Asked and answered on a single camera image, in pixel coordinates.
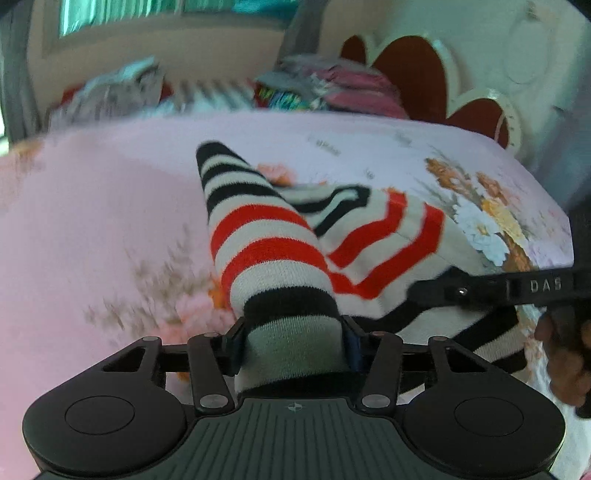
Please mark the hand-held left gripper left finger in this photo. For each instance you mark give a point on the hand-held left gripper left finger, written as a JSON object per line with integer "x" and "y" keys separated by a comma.
{"x": 236, "y": 345}

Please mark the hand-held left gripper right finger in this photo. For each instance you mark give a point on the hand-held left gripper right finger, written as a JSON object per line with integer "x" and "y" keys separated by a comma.
{"x": 353, "y": 347}

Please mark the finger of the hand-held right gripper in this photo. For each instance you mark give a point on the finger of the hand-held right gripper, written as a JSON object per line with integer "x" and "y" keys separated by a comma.
{"x": 457, "y": 291}

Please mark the black white red striped sweater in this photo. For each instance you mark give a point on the black white red striped sweater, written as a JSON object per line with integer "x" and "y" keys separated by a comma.
{"x": 272, "y": 240}

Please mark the stack of folded clothes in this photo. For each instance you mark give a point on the stack of folded clothes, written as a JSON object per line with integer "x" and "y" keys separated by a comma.
{"x": 351, "y": 87}

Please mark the pile of crumpled grey clothes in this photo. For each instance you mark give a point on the pile of crumpled grey clothes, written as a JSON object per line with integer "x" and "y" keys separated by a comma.
{"x": 115, "y": 94}

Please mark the person's right hand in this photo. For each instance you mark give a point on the person's right hand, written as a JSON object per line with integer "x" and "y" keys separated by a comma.
{"x": 565, "y": 364}

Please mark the pink floral bedsheet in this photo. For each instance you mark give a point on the pink floral bedsheet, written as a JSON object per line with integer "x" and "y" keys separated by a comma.
{"x": 101, "y": 207}

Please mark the red and white scalloped headboard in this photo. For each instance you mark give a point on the red and white scalloped headboard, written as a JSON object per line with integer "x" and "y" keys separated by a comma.
{"x": 415, "y": 69}

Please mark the grey white striped pillow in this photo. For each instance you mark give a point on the grey white striped pillow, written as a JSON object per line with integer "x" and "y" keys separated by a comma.
{"x": 217, "y": 94}

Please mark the grey curtain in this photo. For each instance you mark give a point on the grey curtain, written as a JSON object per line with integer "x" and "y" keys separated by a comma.
{"x": 16, "y": 60}
{"x": 302, "y": 27}

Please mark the window with green glass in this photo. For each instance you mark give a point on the window with green glass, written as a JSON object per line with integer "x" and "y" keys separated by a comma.
{"x": 138, "y": 14}

